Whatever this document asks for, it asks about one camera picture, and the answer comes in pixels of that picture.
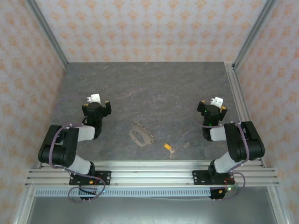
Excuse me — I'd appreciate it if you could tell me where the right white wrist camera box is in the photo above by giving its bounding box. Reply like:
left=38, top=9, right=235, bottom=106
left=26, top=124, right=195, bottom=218
left=209, top=96, right=224, bottom=108

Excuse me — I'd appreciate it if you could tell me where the aluminium side rail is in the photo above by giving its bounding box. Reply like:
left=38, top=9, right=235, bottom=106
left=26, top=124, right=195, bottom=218
left=224, top=63, right=266, bottom=169

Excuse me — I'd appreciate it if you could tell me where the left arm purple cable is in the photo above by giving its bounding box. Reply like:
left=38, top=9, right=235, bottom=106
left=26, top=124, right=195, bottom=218
left=50, top=96, right=106, bottom=204

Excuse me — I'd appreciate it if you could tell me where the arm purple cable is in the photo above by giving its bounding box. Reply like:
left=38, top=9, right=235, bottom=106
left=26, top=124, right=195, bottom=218
left=50, top=96, right=106, bottom=204
left=190, top=112, right=246, bottom=202

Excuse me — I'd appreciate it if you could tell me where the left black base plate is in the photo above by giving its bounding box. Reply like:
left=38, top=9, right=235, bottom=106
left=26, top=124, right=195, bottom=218
left=69, top=170, right=112, bottom=186

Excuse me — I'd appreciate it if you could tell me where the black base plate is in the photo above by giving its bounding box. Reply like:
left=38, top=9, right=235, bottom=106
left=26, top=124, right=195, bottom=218
left=192, top=170, right=235, bottom=186
left=69, top=170, right=112, bottom=186

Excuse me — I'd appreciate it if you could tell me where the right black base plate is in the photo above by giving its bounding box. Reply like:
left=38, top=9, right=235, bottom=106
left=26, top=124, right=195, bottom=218
left=192, top=170, right=235, bottom=186

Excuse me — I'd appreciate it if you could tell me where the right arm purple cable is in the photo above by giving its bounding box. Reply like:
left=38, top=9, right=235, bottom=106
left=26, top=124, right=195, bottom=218
left=190, top=112, right=246, bottom=202

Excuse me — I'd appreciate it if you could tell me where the black electronics bracket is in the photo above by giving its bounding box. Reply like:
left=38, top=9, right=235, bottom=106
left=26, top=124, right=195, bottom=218
left=208, top=187, right=227, bottom=202

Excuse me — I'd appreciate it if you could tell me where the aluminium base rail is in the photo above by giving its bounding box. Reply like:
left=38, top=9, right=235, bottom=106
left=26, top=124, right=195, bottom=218
left=25, top=160, right=280, bottom=188

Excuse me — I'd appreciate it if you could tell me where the aluminium upright post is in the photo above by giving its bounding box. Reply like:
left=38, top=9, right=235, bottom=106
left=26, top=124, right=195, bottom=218
left=233, top=0, right=278, bottom=71
left=25, top=0, right=69, bottom=69

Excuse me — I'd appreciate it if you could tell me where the slotted grey cable duct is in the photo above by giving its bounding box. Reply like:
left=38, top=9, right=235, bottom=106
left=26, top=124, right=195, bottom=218
left=35, top=188, right=236, bottom=198

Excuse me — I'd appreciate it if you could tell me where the aluminium frame leg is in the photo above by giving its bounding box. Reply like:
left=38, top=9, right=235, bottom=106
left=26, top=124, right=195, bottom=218
left=13, top=186, right=36, bottom=224
left=267, top=186, right=289, bottom=224

